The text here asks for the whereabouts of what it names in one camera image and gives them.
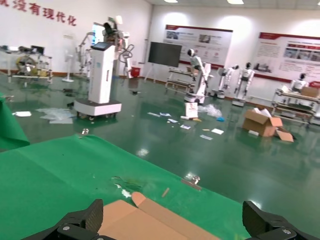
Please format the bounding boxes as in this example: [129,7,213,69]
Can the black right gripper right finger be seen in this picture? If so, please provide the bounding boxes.
[242,199,320,240]

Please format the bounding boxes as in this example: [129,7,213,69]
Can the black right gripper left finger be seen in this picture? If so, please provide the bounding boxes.
[42,198,105,240]

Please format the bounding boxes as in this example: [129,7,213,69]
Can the flat cardboard box with holes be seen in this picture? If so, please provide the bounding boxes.
[98,191,221,240]

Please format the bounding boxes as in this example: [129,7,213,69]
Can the open cardboard box with flaps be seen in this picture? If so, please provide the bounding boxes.
[241,107,296,144]

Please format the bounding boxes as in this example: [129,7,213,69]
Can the closed brown cardboard box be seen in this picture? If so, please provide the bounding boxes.
[300,86,320,99]

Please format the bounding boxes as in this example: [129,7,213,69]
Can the large green table cloth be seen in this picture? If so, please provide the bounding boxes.
[0,133,251,240]

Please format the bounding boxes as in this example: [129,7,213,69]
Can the metal binder clip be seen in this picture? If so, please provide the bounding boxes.
[180,175,202,192]
[77,127,91,139]

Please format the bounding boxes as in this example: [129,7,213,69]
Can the clear plastic sheets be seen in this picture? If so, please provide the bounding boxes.
[34,106,75,125]

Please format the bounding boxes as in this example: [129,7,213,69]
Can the crumpled clear plastic wrap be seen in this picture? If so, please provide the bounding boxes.
[198,103,224,119]

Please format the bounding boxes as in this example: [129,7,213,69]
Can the small green table cloth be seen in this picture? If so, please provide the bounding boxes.
[0,91,31,152]

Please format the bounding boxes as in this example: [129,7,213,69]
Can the white carton with red print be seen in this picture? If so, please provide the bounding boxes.
[180,101,200,121]

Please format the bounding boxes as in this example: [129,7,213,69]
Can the white kiosk robot with screen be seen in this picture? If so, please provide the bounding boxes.
[73,41,123,121]

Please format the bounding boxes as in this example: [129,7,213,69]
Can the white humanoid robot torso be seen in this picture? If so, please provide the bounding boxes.
[289,72,311,93]

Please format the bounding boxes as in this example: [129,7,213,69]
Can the upright white humanoid robot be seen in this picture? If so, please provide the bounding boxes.
[231,61,256,107]

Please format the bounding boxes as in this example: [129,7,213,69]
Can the white humanoid robot on base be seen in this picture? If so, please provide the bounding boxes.
[212,64,240,99]

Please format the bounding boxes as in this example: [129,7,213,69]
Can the red bin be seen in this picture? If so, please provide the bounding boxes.
[130,66,142,79]

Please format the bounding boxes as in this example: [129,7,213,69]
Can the white standing fan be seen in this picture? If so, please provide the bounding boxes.
[61,48,75,83]

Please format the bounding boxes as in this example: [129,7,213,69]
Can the cluttered metal rack table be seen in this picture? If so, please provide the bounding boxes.
[0,44,54,85]

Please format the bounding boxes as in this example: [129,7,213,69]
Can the red-framed poster board with photos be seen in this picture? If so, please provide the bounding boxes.
[252,31,320,82]

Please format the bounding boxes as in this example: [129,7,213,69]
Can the leaning white humanoid robot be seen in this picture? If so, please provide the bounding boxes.
[184,48,215,104]

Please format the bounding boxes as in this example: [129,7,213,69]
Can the black screen on stand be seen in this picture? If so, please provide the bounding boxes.
[143,41,183,83]

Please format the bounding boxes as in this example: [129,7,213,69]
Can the white robot with curved arms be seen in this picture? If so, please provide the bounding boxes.
[76,15,136,80]

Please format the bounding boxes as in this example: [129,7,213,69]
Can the wide red-framed poster board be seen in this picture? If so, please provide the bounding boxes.
[163,24,234,74]

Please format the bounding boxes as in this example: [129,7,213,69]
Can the metal frame workbench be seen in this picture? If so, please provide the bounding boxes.
[271,86,320,126]

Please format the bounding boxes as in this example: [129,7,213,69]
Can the low metal frame table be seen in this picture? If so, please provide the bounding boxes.
[165,66,199,94]

